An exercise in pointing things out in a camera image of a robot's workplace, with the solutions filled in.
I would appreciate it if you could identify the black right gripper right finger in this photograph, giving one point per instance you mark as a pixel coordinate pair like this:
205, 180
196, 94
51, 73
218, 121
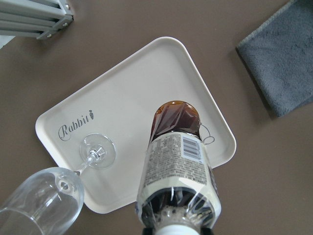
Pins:
206, 231

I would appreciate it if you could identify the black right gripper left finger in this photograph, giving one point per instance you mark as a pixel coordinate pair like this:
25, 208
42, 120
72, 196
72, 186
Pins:
148, 231

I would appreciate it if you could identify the tea bottle front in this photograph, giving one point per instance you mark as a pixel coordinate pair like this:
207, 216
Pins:
177, 193

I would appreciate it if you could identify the clear wine glass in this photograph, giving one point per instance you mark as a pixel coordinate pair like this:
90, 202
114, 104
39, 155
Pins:
49, 201

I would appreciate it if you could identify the cream rabbit tray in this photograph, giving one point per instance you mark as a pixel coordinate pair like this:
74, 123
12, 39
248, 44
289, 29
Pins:
120, 104

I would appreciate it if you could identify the grey folded cloth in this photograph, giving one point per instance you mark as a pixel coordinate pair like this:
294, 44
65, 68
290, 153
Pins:
279, 55

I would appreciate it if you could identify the grey aluminium frame post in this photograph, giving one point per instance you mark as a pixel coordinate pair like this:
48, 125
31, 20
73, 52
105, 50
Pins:
39, 19

